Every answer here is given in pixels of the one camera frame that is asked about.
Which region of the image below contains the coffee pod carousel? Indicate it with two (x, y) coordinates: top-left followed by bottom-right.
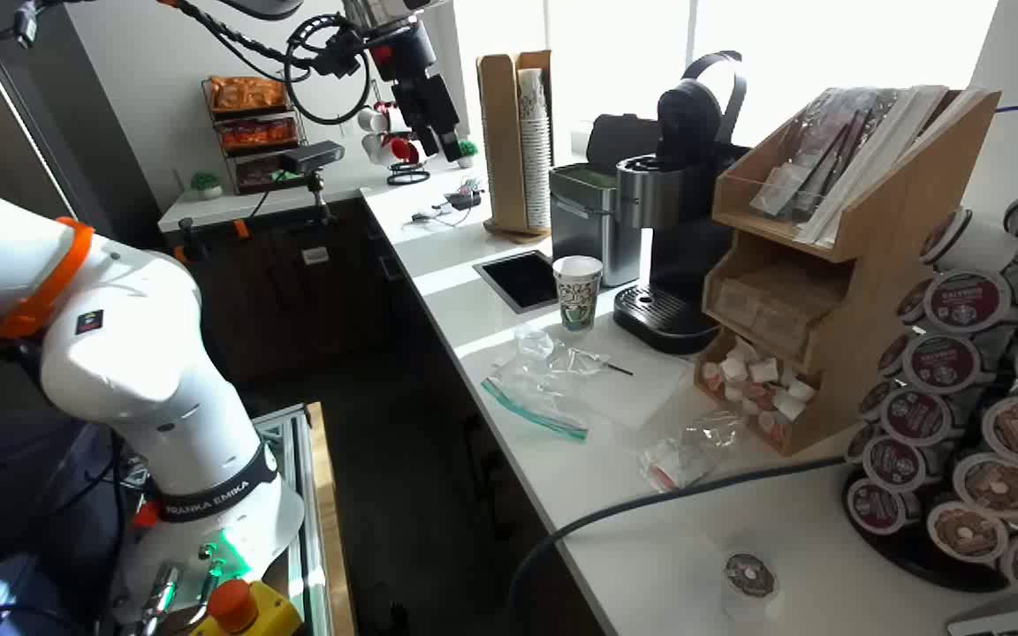
(842, 203), (1018, 594)

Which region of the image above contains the single coffee pod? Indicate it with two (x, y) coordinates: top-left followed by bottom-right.
(724, 552), (779, 601)

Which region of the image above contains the small clear wrapper bag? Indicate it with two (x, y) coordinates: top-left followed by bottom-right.
(643, 424), (738, 492)

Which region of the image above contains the wooden cup dispenser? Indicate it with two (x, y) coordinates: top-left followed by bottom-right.
(478, 49), (551, 240)

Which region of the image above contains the patterned paper cup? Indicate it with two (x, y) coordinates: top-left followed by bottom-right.
(551, 256), (603, 312)
(560, 303), (596, 333)

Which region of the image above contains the patterned bottom paper cup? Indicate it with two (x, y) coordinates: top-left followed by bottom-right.
(560, 303), (596, 333)

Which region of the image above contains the black power cable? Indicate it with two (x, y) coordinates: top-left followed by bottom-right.
(501, 455), (851, 636)

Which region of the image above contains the stack of paper cups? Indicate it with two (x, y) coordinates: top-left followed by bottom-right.
(518, 66), (547, 234)

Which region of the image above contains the clear plastic bag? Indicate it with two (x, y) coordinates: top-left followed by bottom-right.
(482, 327), (640, 442)

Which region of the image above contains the black coffee machine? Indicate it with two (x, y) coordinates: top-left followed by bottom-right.
(586, 49), (745, 353)

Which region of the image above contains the yellow emergency stop button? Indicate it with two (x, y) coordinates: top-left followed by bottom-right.
(190, 578), (302, 636)

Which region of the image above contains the countertop trash chute frame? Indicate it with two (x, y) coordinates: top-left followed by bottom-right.
(478, 251), (555, 313)

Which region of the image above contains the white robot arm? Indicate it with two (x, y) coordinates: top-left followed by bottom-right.
(0, 199), (306, 632)

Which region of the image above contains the steel trash bin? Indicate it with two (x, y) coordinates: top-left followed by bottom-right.
(551, 164), (640, 285)

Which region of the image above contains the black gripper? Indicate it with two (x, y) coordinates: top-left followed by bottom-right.
(368, 20), (459, 159)

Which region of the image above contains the snack shelf rack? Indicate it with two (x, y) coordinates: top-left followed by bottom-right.
(202, 75), (347, 194)

